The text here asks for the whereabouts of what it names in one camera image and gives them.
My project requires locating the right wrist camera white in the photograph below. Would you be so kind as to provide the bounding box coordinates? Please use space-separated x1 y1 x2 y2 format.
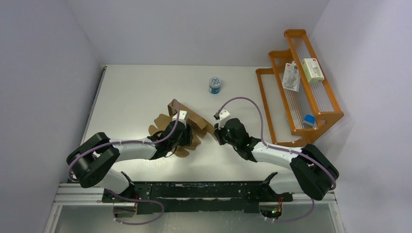
213 109 231 121

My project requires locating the orange wooden rack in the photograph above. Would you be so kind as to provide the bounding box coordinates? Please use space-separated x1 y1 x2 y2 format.
256 29 344 146

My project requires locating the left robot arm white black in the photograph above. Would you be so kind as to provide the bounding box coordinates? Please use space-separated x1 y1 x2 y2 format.
66 120 193 202

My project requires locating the blue white round tin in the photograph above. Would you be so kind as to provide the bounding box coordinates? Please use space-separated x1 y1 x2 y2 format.
209 77 222 94

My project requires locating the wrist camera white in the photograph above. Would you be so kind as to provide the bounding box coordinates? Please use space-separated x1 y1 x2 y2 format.
213 109 231 121
172 110 188 125

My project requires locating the brown cardboard box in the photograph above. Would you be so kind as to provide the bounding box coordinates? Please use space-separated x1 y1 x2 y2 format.
148 101 217 159

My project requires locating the white blister package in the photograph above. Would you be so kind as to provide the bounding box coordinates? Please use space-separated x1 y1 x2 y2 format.
282 61 300 92

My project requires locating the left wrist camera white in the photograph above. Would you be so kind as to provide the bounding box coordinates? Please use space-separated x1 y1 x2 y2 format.
172 110 188 125

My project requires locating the white green product box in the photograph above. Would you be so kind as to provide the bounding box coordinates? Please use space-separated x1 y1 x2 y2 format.
301 58 325 83

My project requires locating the small blue white box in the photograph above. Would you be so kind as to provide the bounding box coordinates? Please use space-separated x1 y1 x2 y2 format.
302 115 315 128

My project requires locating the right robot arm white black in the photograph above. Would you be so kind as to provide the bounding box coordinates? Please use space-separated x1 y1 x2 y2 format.
214 118 340 201

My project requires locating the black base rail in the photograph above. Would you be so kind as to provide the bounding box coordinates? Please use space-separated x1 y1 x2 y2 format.
102 182 293 215

